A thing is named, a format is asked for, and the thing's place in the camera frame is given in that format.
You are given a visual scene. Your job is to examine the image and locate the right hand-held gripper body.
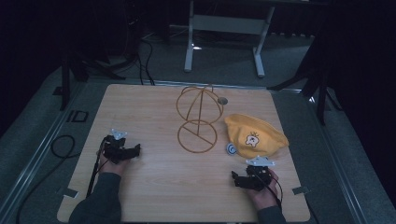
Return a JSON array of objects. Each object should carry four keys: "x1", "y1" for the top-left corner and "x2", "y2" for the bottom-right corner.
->
[{"x1": 244, "y1": 156, "x2": 276, "y2": 192}]

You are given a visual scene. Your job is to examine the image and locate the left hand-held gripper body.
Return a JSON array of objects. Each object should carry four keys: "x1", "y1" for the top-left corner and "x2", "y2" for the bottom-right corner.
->
[{"x1": 102, "y1": 128, "x2": 133, "y2": 165}]

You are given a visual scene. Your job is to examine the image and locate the person's left hand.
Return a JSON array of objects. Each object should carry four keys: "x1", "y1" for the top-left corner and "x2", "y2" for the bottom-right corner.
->
[{"x1": 98, "y1": 148, "x2": 131, "y2": 177}]

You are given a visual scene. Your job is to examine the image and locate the person's right hand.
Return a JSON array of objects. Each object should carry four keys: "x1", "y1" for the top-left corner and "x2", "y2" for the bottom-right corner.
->
[{"x1": 244, "y1": 168, "x2": 280, "y2": 212}]

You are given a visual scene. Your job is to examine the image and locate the round blue white hat tag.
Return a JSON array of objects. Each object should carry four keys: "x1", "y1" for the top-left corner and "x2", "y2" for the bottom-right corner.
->
[{"x1": 225, "y1": 142, "x2": 238, "y2": 156}]

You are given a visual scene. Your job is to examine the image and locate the grey tape piece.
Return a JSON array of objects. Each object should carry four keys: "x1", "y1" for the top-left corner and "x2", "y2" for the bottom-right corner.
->
[
  {"x1": 291, "y1": 185, "x2": 311, "y2": 196},
  {"x1": 63, "y1": 187, "x2": 79, "y2": 199}
]

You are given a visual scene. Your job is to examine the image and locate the yellow knit hat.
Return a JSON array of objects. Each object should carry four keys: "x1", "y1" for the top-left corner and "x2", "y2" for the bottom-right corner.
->
[{"x1": 223, "y1": 113, "x2": 290, "y2": 160}]

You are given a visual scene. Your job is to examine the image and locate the black rectangular floor marker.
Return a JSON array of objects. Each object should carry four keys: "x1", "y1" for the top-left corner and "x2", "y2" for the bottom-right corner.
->
[{"x1": 65, "y1": 109, "x2": 90, "y2": 123}]

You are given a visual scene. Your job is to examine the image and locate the black tripod stand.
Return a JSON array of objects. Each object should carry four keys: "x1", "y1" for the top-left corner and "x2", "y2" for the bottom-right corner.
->
[
  {"x1": 52, "y1": 52, "x2": 127, "y2": 112},
  {"x1": 266, "y1": 40, "x2": 344, "y2": 127}
]

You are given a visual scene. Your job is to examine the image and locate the right hand-held gripper cable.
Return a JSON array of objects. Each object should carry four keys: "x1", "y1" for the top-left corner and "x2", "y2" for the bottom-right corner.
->
[{"x1": 254, "y1": 166, "x2": 284, "y2": 209}]

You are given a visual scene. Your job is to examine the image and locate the hand-held gripper cable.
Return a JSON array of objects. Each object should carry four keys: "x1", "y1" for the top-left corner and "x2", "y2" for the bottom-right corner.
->
[
  {"x1": 254, "y1": 166, "x2": 284, "y2": 209},
  {"x1": 86, "y1": 137, "x2": 110, "y2": 198}
]

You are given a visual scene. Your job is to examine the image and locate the left hand-held gripper cable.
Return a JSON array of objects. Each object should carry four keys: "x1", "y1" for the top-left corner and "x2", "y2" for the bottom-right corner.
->
[{"x1": 86, "y1": 137, "x2": 110, "y2": 198}]

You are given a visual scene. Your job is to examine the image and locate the gold wire hat stand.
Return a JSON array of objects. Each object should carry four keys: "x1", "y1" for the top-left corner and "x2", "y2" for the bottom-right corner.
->
[{"x1": 176, "y1": 83, "x2": 225, "y2": 154}]

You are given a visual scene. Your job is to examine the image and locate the black floor cable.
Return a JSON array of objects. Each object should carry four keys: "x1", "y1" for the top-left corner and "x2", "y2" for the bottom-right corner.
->
[{"x1": 14, "y1": 133, "x2": 82, "y2": 224}]

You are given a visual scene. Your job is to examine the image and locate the metal floor rail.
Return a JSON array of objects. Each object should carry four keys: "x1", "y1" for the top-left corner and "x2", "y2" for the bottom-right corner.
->
[
  {"x1": 303, "y1": 90, "x2": 370, "y2": 224},
  {"x1": 0, "y1": 81, "x2": 88, "y2": 218}
]

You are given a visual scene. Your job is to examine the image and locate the black hanging cables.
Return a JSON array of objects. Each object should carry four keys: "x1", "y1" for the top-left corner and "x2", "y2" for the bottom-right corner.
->
[{"x1": 124, "y1": 0, "x2": 157, "y2": 87}]

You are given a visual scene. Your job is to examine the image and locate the white metal desk frame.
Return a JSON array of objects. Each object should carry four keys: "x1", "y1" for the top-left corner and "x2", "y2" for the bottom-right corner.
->
[{"x1": 183, "y1": 0, "x2": 277, "y2": 78}]

